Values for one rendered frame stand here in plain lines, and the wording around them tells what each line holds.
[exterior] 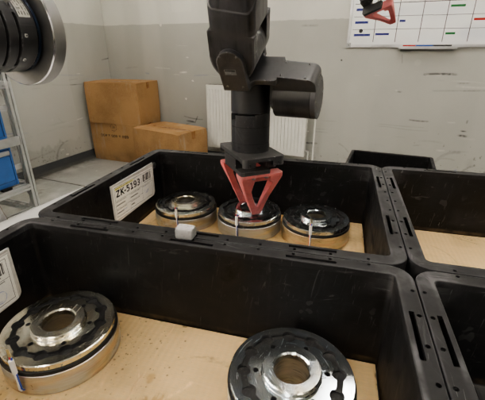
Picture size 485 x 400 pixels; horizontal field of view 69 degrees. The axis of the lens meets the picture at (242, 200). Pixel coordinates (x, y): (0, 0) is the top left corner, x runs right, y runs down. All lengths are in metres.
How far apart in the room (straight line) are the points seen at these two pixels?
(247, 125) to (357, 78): 2.82
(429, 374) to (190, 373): 0.20
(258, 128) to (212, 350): 0.30
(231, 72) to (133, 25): 3.72
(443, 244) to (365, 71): 2.75
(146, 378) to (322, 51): 3.14
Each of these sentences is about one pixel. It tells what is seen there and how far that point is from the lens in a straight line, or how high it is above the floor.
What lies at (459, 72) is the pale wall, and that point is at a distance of 3.31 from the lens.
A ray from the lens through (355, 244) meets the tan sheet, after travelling 0.57.
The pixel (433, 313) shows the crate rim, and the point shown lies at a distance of 0.30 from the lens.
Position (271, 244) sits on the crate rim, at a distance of 0.34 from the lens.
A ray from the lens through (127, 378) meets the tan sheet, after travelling 0.37.
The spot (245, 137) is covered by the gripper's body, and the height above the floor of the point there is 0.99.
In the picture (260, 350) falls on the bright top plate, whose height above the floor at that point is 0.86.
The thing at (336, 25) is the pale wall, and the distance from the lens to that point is 3.32.
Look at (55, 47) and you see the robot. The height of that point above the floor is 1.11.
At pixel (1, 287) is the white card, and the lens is 0.44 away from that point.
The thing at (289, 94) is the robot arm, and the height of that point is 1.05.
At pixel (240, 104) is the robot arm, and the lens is 0.50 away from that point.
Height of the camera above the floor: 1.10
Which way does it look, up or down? 23 degrees down
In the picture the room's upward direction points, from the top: straight up
